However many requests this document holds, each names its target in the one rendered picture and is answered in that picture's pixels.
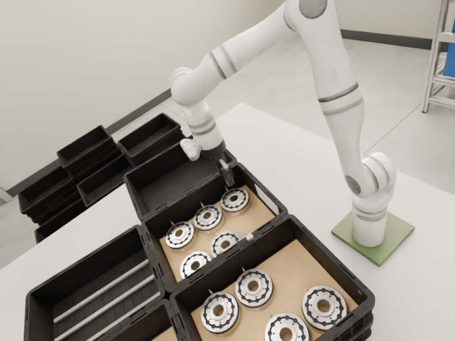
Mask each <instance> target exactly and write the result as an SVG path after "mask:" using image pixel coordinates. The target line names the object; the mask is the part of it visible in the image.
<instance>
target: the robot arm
mask: <svg viewBox="0 0 455 341"><path fill-rule="evenodd" d="M297 35H301V38H302V40H303V42H304V44H305V46H306V48H307V51H308V54H309V57H310V60H311V65H312V71H313V82H314V87H315V91H316V96H317V99H318V101H319V104H320V107H321V109H322V112H323V115H324V117H325V119H326V122H327V124H328V127H329V129H330V132H331V135H332V138H333V140H334V144H335V146H336V149H337V154H338V157H339V161H340V164H341V168H342V172H343V176H344V178H345V181H346V183H347V185H348V187H349V189H350V190H351V191H352V192H353V193H352V197H351V200H352V234H353V238H354V240H355V241H356V242H357V243H359V244H360V245H362V246H366V247H375V246H378V245H379V244H381V243H382V242H383V240H384V236H385V231H386V225H387V209H388V203H389V202H390V200H391V199H392V197H393V192H394V189H395V182H396V176H397V175H396V169H395V166H394V163H393V162H392V160H391V159H390V157H388V156H387V155H386V154H384V153H382V152H371V153H369V154H367V155H365V156H364V157H362V158H361V156H360V134H361V130H362V125H363V121H364V113H365V104H364V99H363V97H362V93H361V91H360V86H359V84H358V81H357V79H356V77H355V74H354V71H353V68H352V65H351V62H350V59H349V56H348V54H347V51H346V49H345V46H344V43H343V40H342V36H341V31H340V27H339V21H338V18H337V11H336V8H335V4H334V0H286V1H285V2H284V3H283V4H282V5H281V6H280V7H279V8H278V9H277V10H276V11H275V12H274V13H272V14H271V15H270V16H268V17H267V18H266V19H264V20H263V21H262V22H260V23H258V24H257V25H255V26H254V27H252V28H250V29H248V30H246V31H244V32H242V33H240V34H239V35H236V36H235V37H233V38H231V39H229V40H228V41H226V42H224V43H223V44H221V45H220V46H218V47H217V48H215V49H214V50H212V51H211V52H209V53H208V54H206V55H205V56H204V57H203V59H202V62H201V64H200V65H199V66H198V67H197V68H195V69H194V70H192V69H190V68H187V67H180V68H178V69H176V70H175V71H174V72H173V73H172V75H171V95H172V97H173V99H174V101H175V102H176V103H177V104H179V105H181V106H182V108H183V112H184V116H185V119H186V122H187V124H188V126H189V128H190V130H191V132H192V135H193V139H183V140H181V142H180V145H181V147H182V149H183V150H184V152H185V153H186V155H187V156H188V158H189V159H190V160H191V161H195V160H197V159H198V158H199V157H200V153H201V155H202V156H203V157H205V158H209V159H210V160H211V162H212V164H214V166H215V167H216V169H217V172H218V173H219V175H220V176H222V175H223V178H224V179H225V182H226V183H227V186H228V187H230V186H231V185H233V184H234V180H233V177H234V174H233V172H232V168H231V165H230V164H229V163H228V162H227V160H226V157H225V154H223V152H224V151H225V148H226V144H225V141H224V138H223V135H222V134H221V131H220V128H219V126H218V125H217V123H216V121H215V118H214V116H213V113H212V112H211V109H210V107H209V105H208V103H207V101H206V98H205V97H206V96H207V95H208V94H209V93H210V92H211V91H213V90H214V89H215V88H216V87H217V85H218V84H219V83H221V82H222V81H224V80H226V79H227V78H229V77H231V76H232V75H234V74H235V73H237V72H239V71H240V70H242V69H243V68H245V67H246V66H248V65H249V64H250V63H252V62H253V61H255V60H256V59H257V58H258V57H260V56H261V55H263V54H264V53H265V52H266V51H268V50H270V49H271V48H273V47H275V46H276V45H278V44H280V43H282V42H284V41H286V40H288V39H291V38H293V37H295V36H297Z"/></svg>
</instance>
